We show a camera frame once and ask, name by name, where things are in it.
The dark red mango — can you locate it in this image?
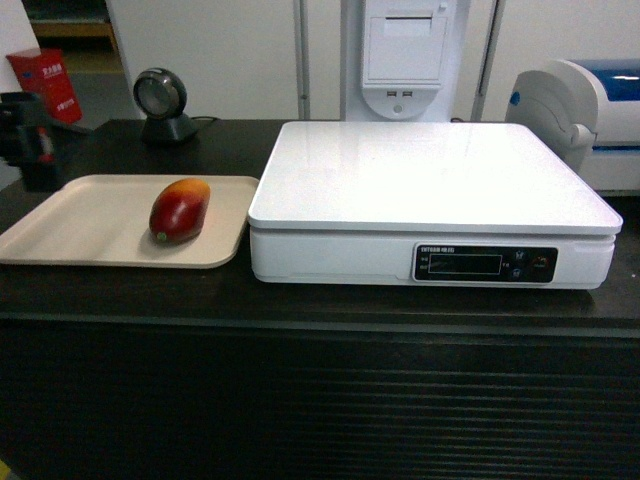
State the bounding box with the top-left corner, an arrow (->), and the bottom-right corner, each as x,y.
149,178 -> 211,244

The white electronic checkout scale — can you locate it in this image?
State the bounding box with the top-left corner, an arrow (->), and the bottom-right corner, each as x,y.
248,121 -> 623,290

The black checkout counter cabinet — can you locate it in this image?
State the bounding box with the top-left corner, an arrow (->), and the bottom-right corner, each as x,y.
0,118 -> 640,480

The white POS terminal stand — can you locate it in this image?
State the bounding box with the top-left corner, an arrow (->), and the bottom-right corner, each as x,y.
340,0 -> 471,122

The black round barcode scanner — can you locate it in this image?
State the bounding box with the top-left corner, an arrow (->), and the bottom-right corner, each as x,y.
133,67 -> 198,146

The beige plastic tray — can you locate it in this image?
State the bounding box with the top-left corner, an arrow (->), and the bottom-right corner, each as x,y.
1,175 -> 258,269

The white blue label printer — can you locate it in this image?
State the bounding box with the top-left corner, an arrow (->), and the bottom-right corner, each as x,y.
505,58 -> 639,196

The red fire extinguisher box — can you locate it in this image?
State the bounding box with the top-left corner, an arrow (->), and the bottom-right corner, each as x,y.
6,48 -> 83,124

